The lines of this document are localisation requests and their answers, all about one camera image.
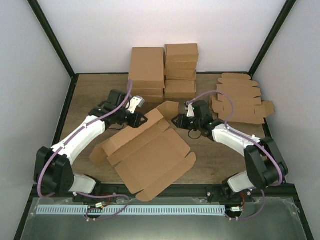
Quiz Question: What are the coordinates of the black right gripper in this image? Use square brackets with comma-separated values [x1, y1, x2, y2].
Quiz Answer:
[171, 114, 202, 131]

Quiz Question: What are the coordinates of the large cardboard box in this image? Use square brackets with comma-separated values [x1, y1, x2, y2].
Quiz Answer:
[89, 101, 196, 202]

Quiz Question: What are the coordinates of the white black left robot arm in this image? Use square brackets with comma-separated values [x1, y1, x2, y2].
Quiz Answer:
[34, 90, 148, 202]

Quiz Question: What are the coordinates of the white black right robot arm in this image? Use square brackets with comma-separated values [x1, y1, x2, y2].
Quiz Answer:
[171, 100, 289, 202]

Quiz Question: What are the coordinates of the front right folded cardboard box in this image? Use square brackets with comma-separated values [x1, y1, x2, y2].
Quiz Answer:
[164, 80, 196, 99]

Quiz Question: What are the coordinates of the top left stacked cardboard box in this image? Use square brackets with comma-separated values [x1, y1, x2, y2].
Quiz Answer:
[128, 47, 165, 89]

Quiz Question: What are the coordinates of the top right stacked cardboard box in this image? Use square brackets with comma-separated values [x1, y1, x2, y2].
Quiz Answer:
[164, 43, 199, 63]

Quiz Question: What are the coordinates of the top flat cardboard blank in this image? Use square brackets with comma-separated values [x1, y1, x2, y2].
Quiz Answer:
[210, 94, 275, 125]

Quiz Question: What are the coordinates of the pile of flat cardboard blanks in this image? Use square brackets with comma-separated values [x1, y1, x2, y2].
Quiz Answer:
[216, 73, 262, 98]

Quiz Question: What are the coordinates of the clear plastic sheet cover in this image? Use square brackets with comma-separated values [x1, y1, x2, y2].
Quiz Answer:
[16, 197, 307, 240]

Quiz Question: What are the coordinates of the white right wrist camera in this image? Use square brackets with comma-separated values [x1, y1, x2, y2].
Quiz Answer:
[185, 101, 195, 118]

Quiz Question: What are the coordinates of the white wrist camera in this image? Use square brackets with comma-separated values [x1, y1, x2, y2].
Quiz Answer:
[125, 95, 145, 114]
[185, 101, 195, 118]

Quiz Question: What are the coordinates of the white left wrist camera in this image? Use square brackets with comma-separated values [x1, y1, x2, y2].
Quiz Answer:
[125, 95, 145, 114]

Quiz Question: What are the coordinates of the purple base loop cable left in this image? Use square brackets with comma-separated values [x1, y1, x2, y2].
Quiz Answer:
[85, 193, 131, 222]

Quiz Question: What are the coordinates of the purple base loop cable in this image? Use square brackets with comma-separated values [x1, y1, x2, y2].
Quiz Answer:
[227, 188, 266, 222]
[85, 193, 131, 222]

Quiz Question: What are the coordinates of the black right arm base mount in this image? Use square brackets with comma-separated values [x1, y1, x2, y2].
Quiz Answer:
[205, 184, 252, 205]

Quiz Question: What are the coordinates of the purple base loop cable right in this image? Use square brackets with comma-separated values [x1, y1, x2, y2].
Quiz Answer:
[227, 188, 266, 222]

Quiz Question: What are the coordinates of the black aluminium front rail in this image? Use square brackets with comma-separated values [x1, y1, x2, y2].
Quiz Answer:
[31, 183, 296, 198]

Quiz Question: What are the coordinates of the light blue slotted cable duct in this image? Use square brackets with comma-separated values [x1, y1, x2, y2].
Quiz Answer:
[35, 205, 226, 216]

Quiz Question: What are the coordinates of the black right frame post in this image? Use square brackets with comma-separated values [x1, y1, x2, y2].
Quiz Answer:
[248, 0, 297, 77]

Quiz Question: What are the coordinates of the black frame post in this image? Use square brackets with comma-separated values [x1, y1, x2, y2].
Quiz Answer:
[26, 0, 76, 79]
[248, 0, 297, 77]

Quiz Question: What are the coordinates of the black left frame post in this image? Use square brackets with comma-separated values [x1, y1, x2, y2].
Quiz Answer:
[26, 0, 76, 79]

